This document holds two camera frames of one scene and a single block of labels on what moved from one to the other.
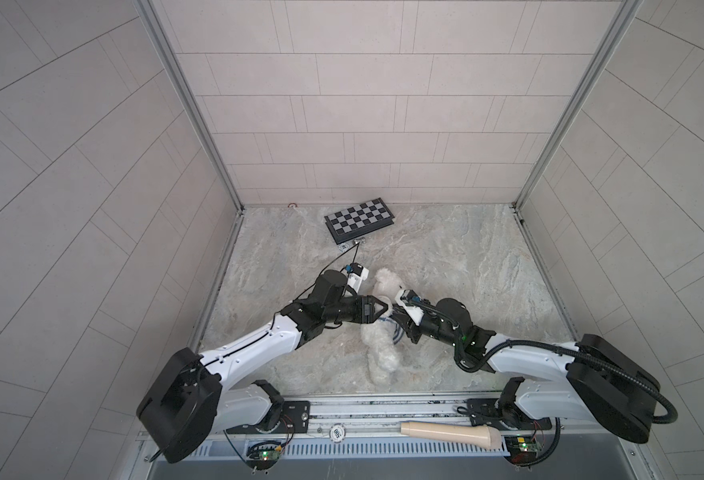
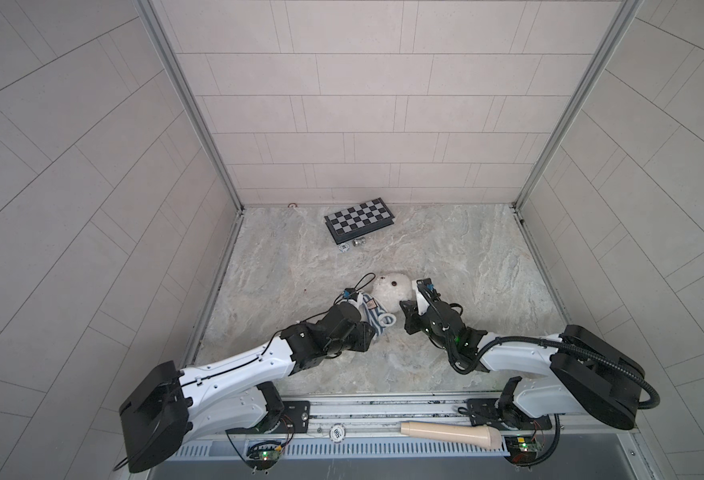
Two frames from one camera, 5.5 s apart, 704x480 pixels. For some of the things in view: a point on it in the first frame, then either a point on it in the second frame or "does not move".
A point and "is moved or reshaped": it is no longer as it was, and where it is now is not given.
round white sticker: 337,432 does not move
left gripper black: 364,316 to 361,331
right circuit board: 523,450 does not move
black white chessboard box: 351,222 does not move
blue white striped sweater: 398,330 is moved or reshaped
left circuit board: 263,455 does not move
